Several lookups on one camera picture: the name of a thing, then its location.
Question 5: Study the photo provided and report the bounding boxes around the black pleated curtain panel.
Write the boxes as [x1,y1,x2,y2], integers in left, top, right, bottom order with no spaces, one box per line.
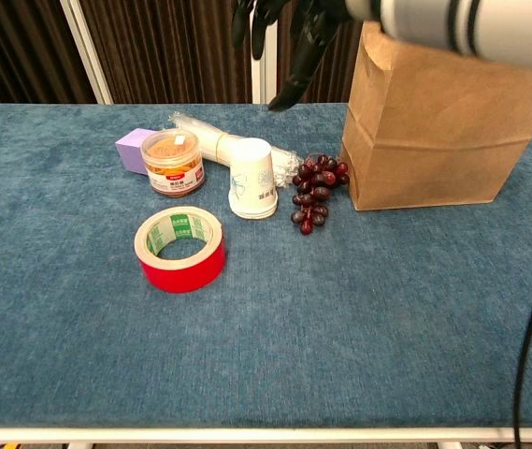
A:
[277,0,369,105]
[80,0,252,105]
[0,0,96,116]

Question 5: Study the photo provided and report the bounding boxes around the dark red grape bunch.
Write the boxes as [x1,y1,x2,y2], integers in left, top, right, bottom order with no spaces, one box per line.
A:
[290,152,352,237]

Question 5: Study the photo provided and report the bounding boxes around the blue table cover cloth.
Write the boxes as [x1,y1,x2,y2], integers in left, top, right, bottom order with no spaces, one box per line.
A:
[0,102,532,429]

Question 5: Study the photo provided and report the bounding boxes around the brown paper carrier bag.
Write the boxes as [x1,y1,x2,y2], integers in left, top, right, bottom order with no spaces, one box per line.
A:
[339,21,532,211]

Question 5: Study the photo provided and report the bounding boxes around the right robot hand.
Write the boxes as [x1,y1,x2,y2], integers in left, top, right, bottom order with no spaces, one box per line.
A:
[231,0,356,112]

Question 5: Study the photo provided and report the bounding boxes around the white partition post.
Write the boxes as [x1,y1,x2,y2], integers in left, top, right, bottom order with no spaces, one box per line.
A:
[59,0,113,105]
[249,18,279,105]

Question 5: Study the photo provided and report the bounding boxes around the red tape roll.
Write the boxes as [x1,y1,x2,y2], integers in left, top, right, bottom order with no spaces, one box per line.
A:
[133,206,226,295]

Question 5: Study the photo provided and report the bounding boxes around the clear jar of rubber bands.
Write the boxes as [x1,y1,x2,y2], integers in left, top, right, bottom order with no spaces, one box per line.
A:
[139,129,206,198]

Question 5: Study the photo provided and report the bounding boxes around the white table frame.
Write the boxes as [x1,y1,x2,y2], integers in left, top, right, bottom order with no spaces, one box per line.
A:
[0,426,532,444]

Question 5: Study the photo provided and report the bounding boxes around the purple cube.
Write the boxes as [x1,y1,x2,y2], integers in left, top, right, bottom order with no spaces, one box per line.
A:
[114,127,158,176]

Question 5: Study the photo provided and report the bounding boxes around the white paper cup stack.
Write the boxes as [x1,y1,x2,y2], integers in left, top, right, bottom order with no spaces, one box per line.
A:
[226,138,280,220]

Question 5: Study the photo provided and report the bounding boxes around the bundle of clear straws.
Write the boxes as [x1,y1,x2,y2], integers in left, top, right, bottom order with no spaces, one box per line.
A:
[167,110,302,189]

